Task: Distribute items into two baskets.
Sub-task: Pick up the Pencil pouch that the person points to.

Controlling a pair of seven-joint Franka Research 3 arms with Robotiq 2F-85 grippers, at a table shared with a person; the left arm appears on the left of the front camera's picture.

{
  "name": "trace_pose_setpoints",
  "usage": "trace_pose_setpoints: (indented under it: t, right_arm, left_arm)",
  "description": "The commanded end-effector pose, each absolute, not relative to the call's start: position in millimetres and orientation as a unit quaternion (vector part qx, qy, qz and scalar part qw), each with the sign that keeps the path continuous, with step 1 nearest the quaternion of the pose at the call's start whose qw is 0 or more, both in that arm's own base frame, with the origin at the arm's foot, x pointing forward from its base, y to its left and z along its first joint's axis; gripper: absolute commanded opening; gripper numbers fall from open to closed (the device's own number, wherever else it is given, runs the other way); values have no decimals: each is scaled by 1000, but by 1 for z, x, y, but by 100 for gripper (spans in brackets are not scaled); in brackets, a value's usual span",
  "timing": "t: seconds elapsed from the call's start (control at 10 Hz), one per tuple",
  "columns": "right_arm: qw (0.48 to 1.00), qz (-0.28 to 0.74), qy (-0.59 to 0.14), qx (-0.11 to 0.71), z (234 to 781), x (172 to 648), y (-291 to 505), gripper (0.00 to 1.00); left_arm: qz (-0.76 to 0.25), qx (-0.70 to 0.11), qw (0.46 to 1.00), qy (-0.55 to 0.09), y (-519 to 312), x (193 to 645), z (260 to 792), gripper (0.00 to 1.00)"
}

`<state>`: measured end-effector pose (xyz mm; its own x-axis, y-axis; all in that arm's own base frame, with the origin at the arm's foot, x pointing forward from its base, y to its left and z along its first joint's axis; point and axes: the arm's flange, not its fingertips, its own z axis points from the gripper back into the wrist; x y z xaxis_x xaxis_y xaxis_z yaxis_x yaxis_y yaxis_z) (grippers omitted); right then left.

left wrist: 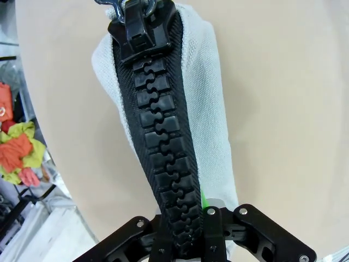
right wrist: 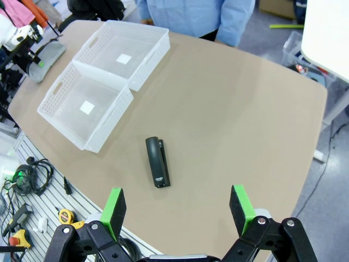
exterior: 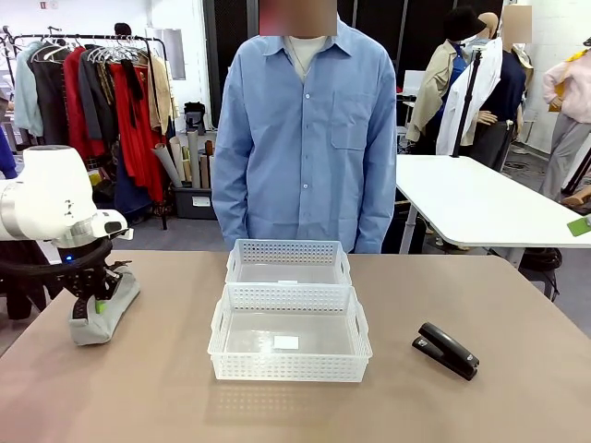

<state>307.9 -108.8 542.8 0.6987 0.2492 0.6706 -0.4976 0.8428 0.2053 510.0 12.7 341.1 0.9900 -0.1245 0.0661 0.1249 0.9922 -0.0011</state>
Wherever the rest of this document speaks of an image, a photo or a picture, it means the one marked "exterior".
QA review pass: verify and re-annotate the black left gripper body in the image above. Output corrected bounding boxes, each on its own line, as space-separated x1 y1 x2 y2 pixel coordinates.
58 260 124 301

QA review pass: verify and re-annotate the grey zipper pouch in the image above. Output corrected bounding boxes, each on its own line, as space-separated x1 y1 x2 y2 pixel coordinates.
67 269 141 347

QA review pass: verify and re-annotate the black stapler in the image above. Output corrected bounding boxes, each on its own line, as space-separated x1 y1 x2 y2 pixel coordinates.
411 321 481 382

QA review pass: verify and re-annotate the person's right forearm blue sleeve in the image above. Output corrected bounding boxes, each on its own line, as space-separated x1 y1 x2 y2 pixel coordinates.
211 151 253 253

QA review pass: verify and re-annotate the person's left forearm blue sleeve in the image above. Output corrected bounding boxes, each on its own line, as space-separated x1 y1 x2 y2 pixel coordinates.
354 151 399 255

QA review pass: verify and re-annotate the black garment with green tag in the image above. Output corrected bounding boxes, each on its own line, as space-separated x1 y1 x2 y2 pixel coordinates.
0 240 66 321

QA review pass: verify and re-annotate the black clothes rack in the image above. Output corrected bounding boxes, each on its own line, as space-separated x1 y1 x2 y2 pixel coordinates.
10 33 170 232

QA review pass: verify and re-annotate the grey storage bin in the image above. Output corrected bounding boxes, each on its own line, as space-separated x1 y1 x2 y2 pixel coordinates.
172 186 218 221

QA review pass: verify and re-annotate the red dress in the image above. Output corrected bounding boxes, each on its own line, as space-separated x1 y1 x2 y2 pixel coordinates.
109 61 166 203

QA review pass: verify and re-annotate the grey paper roll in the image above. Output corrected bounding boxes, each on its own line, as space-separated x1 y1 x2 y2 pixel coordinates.
153 142 184 188

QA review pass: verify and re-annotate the blue garment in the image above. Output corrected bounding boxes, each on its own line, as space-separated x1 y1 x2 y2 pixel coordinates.
0 132 19 181

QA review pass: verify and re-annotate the beige paper roll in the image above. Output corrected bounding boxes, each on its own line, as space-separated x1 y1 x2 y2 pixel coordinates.
169 135 193 184

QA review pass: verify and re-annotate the tall grey cardboard tube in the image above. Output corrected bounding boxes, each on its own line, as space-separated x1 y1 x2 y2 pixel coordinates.
185 128 202 190

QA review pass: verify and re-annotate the red hanging jacket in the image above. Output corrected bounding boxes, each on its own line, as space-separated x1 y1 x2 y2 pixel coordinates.
63 45 108 161

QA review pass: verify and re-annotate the grey hanging jacket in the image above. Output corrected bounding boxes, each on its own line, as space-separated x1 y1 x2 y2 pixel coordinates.
78 47 120 142

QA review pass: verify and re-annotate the dark grey hanging garment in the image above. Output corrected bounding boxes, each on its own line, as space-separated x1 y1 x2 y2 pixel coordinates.
29 49 71 145

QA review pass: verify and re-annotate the white perforated plastic basket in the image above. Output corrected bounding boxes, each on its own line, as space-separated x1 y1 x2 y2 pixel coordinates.
224 238 353 288
207 282 374 384

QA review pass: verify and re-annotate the beige hanging shirt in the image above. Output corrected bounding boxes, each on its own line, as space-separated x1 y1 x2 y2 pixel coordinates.
146 54 180 136

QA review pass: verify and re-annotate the light blue jacket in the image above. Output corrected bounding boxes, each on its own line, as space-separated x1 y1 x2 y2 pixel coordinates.
13 40 46 138

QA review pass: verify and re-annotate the person in blue shirt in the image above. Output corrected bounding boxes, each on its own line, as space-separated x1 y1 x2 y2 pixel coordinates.
211 8 399 256

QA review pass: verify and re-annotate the white table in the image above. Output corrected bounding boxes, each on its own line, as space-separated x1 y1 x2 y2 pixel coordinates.
394 153 591 256

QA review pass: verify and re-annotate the mannequin in beige coat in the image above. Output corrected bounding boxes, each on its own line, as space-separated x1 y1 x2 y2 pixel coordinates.
405 6 468 157

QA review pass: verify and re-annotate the black tripod pole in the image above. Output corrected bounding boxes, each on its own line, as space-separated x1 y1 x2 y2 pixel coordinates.
451 45 484 160

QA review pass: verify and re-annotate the white coat on mannequin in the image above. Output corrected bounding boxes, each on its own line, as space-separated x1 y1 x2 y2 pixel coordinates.
435 38 505 157

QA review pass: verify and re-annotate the black bag under table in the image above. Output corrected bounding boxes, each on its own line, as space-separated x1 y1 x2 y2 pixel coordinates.
518 247 563 297

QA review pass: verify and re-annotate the black bucket hat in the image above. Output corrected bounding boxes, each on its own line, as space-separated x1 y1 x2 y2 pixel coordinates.
443 5 488 48

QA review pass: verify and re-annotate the figure in navy top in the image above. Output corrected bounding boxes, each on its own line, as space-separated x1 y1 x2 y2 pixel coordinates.
470 4 535 173

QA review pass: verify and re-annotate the green card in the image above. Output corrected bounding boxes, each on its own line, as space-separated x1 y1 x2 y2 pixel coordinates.
567 216 591 238

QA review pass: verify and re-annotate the person in pink top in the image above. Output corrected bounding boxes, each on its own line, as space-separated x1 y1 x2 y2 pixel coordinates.
538 38 591 200

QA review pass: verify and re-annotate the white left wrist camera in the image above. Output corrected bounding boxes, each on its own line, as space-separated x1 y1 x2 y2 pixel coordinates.
91 209 136 242

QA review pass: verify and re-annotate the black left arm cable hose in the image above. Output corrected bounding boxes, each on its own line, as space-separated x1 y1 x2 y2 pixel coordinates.
0 236 115 283

